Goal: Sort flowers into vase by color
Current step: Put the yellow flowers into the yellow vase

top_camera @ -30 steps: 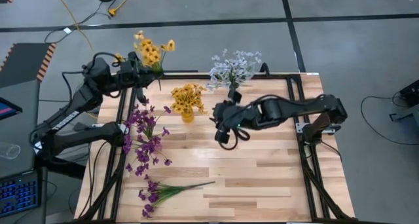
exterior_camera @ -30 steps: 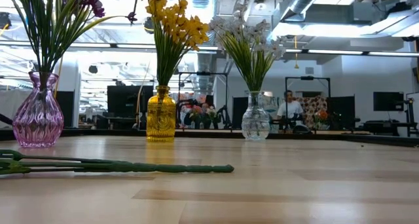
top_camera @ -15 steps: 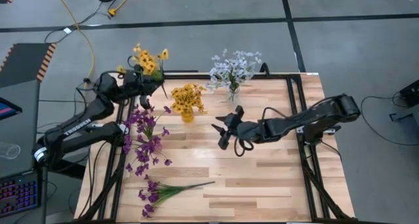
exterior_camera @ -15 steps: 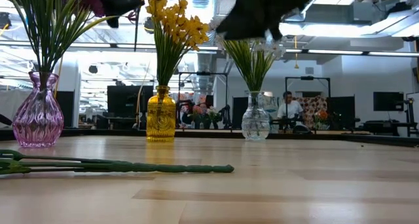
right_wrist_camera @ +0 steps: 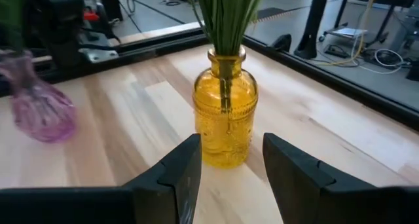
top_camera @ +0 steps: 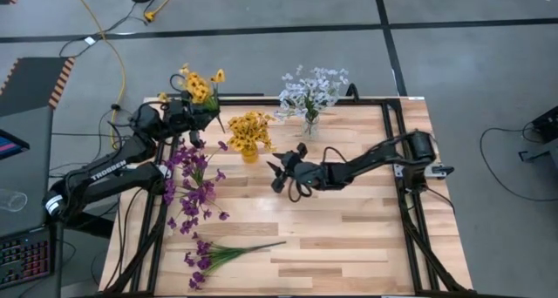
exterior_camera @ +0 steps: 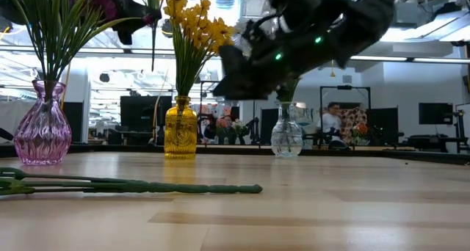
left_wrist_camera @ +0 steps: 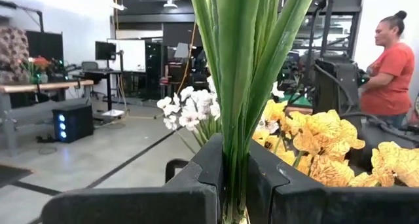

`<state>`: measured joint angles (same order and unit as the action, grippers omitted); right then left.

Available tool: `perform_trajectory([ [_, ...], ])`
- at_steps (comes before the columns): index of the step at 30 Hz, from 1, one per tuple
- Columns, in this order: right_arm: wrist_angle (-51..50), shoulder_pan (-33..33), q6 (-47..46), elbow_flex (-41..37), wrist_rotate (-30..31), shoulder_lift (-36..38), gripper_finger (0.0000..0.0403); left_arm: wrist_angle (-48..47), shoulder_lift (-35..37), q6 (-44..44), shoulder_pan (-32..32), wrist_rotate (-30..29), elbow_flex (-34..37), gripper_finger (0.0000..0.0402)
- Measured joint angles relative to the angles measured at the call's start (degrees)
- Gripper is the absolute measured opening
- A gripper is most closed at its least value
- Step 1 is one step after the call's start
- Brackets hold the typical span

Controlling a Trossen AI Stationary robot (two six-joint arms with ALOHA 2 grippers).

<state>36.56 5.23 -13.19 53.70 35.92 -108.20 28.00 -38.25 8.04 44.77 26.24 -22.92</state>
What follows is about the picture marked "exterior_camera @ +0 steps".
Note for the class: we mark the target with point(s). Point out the purple ribbed glass vase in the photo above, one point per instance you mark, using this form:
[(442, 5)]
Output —
[(42, 133)]

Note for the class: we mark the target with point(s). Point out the black wall monitor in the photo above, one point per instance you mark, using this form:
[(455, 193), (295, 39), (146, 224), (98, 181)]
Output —
[(435, 113)]

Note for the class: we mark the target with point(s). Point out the long LED light bar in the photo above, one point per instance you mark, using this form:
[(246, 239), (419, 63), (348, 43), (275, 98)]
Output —
[(404, 59)]

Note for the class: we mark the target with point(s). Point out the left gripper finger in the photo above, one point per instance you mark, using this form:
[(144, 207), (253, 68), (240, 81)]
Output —
[(153, 13)]

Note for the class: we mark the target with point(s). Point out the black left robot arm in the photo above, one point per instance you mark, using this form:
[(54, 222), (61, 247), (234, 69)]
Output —
[(9, 12)]

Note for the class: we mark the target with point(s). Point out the black round ceiling device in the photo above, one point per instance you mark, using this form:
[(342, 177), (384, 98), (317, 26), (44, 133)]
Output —
[(167, 29)]

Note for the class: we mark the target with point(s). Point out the black background table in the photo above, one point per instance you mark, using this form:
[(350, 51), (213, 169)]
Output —
[(435, 141)]

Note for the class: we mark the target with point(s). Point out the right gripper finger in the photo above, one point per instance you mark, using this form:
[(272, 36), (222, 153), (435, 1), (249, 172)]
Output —
[(238, 64), (246, 89)]

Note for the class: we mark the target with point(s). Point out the black aluminium table frame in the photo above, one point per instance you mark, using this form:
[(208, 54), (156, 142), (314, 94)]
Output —
[(404, 156)]

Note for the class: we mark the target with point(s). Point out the black equipment stand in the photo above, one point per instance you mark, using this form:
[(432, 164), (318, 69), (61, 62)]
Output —
[(460, 126)]

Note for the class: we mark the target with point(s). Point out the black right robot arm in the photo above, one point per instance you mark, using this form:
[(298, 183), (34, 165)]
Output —
[(360, 20)]

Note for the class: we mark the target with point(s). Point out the yellow glass bottle vase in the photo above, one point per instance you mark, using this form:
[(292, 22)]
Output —
[(180, 133)]

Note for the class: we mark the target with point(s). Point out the black rig frame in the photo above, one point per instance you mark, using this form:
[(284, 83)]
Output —
[(345, 87)]

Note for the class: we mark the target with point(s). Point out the black partition panel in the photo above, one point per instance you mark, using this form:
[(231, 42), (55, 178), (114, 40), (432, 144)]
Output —
[(265, 124), (383, 126), (141, 111), (77, 120)]

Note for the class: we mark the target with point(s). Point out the clear glass vase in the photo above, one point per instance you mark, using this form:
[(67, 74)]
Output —
[(286, 137)]

